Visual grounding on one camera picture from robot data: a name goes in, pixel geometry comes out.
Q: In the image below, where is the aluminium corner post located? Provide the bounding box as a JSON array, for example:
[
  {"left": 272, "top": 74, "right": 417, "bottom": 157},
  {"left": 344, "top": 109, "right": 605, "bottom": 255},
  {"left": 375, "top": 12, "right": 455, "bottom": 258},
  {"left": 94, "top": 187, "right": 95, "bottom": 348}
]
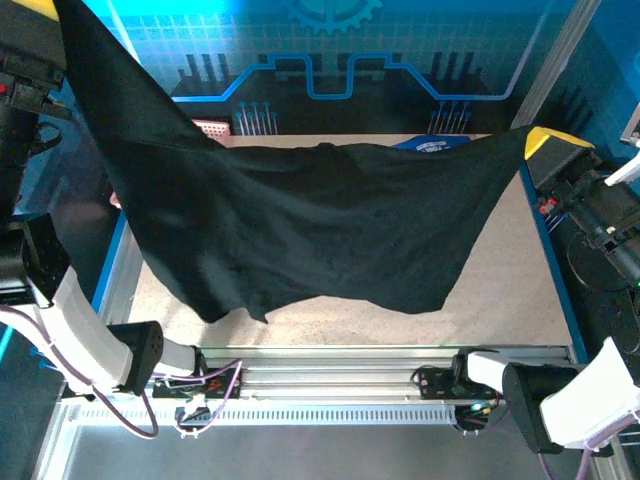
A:
[{"left": 509, "top": 0, "right": 604, "bottom": 132}]

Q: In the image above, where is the small coloured wire bundle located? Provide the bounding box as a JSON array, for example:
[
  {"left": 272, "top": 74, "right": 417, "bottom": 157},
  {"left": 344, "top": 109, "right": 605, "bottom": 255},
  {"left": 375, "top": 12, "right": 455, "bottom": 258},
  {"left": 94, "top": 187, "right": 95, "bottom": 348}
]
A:
[
  {"left": 453, "top": 399, "right": 501, "bottom": 437},
  {"left": 173, "top": 394, "right": 211, "bottom": 440}
]

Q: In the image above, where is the grey metal tray sheet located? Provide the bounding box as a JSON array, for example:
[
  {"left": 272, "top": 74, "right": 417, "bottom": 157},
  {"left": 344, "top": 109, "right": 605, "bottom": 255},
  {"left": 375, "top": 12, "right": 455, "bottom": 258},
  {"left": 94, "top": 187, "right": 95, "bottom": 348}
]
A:
[{"left": 34, "top": 422, "right": 616, "bottom": 480}]

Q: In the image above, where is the slotted white cable duct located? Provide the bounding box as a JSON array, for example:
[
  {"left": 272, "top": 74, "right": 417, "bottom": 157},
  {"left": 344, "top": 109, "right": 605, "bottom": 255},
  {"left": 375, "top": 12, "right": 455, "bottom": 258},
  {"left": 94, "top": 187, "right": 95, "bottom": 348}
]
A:
[{"left": 77, "top": 403, "right": 459, "bottom": 426}]

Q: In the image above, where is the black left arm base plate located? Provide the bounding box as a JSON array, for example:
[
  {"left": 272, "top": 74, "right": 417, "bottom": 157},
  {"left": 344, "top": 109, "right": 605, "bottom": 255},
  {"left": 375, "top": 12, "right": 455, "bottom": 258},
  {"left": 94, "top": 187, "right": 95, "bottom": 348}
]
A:
[{"left": 149, "top": 349, "right": 246, "bottom": 401}]

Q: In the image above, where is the pink perforated plastic basket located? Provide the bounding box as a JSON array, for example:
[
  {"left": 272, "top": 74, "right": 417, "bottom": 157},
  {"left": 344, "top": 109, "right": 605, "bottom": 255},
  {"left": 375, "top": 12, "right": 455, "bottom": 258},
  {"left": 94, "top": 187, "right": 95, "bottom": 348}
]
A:
[{"left": 108, "top": 119, "right": 234, "bottom": 210}]

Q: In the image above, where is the blue printed t-shirt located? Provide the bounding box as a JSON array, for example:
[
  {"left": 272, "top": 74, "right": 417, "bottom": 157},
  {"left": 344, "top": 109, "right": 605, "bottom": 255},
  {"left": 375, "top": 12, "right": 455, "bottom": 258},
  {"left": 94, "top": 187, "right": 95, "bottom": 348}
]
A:
[{"left": 391, "top": 133, "right": 475, "bottom": 151}]

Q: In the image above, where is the aluminium frame rail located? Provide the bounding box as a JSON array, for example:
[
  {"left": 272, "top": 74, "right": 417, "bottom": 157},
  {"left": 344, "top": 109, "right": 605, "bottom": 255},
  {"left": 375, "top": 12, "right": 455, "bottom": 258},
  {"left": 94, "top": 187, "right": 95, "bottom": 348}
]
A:
[{"left": 64, "top": 344, "right": 586, "bottom": 407}]

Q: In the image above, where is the black t-shirt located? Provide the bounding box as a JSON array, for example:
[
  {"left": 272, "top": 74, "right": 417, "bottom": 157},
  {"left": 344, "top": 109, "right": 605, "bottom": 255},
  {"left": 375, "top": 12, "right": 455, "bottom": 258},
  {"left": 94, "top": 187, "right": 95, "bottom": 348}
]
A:
[{"left": 52, "top": 0, "right": 532, "bottom": 325}]

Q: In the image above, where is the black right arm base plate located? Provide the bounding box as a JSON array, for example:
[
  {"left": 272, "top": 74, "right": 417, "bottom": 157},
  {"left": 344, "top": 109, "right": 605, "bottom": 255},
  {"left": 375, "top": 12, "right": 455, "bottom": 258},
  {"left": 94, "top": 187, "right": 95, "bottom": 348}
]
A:
[{"left": 412, "top": 349, "right": 506, "bottom": 401}]

